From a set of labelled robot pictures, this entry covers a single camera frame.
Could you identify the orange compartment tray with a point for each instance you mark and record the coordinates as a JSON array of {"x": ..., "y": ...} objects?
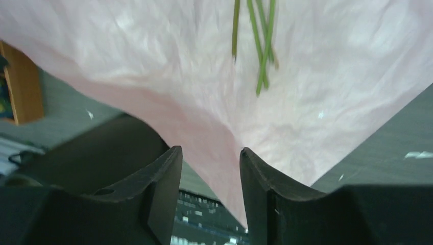
[{"x": 24, "y": 87}]

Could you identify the pink purple wrapping paper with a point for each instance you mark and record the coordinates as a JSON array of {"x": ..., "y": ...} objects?
[{"x": 344, "y": 69}]

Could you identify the purple flower bouquet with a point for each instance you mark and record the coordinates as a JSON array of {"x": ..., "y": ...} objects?
[{"x": 262, "y": 27}]

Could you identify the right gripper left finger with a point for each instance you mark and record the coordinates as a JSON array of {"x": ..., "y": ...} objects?
[{"x": 138, "y": 209}]

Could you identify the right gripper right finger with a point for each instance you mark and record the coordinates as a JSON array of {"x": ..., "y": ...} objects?
[{"x": 281, "y": 210}]

